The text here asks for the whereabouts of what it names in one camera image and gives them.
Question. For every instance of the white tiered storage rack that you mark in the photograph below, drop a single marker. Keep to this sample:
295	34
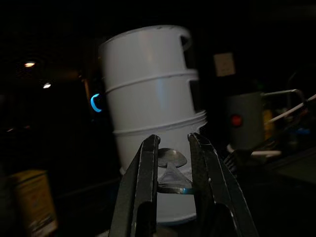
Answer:
148	98

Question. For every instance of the steel spoon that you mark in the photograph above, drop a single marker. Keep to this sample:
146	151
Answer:
172	156

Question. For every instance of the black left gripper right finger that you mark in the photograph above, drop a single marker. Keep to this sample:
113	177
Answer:
217	202

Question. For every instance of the yellow cardboard box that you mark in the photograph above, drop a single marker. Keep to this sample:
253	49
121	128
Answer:
32	202

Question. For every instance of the yellow dish soap bottle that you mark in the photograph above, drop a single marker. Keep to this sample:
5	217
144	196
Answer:
269	126

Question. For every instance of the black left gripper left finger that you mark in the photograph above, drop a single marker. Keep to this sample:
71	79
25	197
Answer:
138	197

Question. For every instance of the white wall socket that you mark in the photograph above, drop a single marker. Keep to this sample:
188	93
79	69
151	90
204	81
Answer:
224	64

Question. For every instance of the grey water filter canister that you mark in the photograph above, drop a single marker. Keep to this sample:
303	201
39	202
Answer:
244	111

